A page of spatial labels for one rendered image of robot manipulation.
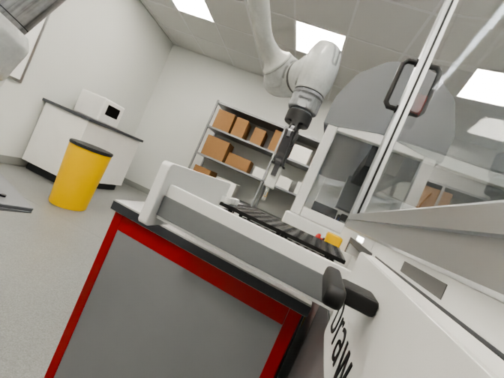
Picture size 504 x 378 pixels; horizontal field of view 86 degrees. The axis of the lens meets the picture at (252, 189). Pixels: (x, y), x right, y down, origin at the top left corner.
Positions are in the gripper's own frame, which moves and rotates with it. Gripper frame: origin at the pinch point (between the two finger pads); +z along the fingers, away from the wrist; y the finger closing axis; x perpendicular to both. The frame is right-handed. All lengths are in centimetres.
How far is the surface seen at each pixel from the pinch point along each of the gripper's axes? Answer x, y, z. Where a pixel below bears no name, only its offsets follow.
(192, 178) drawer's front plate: -9.9, 30.9, 7.9
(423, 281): 19, 60, 6
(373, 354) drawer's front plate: 17, 63, 11
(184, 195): -7.2, 37.5, 10.5
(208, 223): -1.3, 38.3, 12.8
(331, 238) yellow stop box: 22.2, -2.0, 9.7
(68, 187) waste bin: -197, -147, 78
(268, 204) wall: -39, -391, 26
